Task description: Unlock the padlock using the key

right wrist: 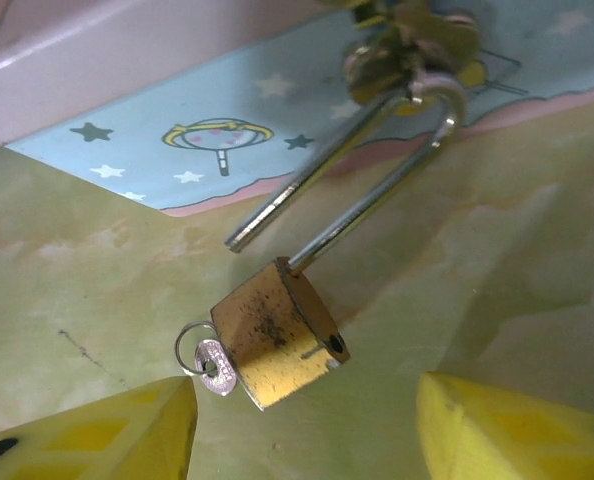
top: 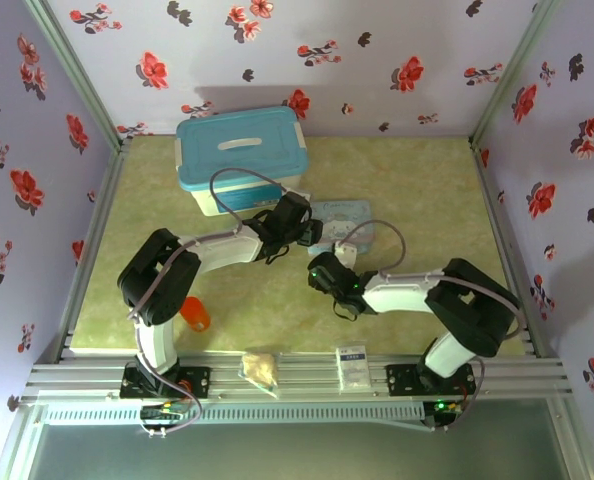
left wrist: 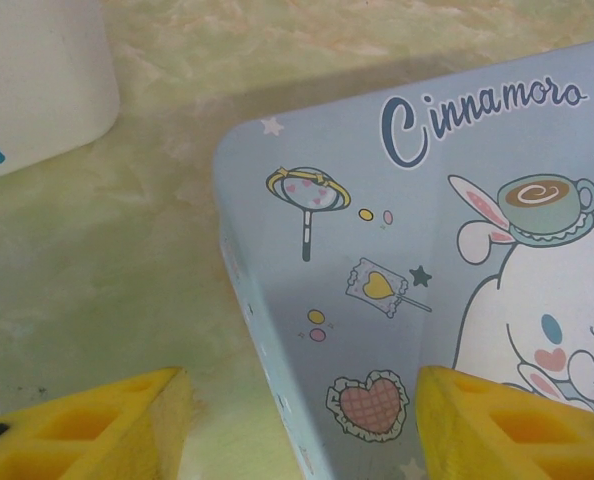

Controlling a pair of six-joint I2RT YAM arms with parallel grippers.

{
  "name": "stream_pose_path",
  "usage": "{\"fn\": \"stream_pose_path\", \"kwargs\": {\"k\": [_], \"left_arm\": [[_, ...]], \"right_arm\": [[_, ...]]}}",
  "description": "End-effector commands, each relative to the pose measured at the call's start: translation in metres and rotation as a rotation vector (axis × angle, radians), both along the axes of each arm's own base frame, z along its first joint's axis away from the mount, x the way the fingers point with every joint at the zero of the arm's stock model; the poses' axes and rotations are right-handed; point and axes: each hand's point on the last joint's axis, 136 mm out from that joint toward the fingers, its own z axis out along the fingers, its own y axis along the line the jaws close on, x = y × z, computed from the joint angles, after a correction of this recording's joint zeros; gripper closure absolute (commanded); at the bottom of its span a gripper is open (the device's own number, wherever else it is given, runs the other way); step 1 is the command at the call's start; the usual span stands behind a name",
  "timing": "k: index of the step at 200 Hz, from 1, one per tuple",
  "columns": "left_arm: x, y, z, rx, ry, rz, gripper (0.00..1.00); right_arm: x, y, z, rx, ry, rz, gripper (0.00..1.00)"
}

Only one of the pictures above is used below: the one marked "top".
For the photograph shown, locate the light blue cartoon tin box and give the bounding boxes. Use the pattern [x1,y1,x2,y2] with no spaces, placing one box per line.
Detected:
[307,198,374,257]

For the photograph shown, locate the white packet blue label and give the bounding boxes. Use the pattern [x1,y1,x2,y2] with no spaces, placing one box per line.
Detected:
[335,343,371,395]

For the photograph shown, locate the aluminium mounting beam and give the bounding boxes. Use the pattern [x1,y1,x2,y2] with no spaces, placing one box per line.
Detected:
[24,351,576,404]

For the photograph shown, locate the white storage box blue lid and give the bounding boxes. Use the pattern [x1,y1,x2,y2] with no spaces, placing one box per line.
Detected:
[174,105,311,218]

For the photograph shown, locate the clear bag beige contents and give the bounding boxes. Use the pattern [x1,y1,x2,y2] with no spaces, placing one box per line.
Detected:
[239,351,281,400]

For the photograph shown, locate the orange plastic cup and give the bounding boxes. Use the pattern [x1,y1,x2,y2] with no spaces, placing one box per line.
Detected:
[179,296,212,334]

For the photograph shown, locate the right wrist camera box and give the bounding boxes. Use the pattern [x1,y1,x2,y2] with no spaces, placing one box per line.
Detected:
[333,238,359,270]

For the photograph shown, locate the grey right arm cable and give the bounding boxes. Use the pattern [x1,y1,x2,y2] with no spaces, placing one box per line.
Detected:
[339,219,523,432]

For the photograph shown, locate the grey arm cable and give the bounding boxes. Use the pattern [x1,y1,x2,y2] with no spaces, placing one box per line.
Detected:
[339,219,523,432]
[126,168,292,435]

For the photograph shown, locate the grey left arm cable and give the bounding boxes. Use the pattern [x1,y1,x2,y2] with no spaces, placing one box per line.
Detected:
[126,168,292,435]

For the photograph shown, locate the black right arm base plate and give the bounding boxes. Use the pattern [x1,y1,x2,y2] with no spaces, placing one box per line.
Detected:
[385,363,474,399]

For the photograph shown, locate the white slotted cable duct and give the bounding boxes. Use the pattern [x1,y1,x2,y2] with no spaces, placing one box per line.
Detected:
[41,403,426,427]

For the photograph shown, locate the aluminium table edge rail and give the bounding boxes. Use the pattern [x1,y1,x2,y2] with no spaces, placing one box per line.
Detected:
[56,139,133,364]
[469,139,548,359]

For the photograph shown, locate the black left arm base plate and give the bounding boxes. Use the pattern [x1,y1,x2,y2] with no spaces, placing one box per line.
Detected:
[120,365,212,400]

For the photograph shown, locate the aluminium frame post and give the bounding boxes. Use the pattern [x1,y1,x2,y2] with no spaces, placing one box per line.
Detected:
[24,0,133,154]
[469,0,567,149]
[0,402,48,480]
[546,397,594,480]

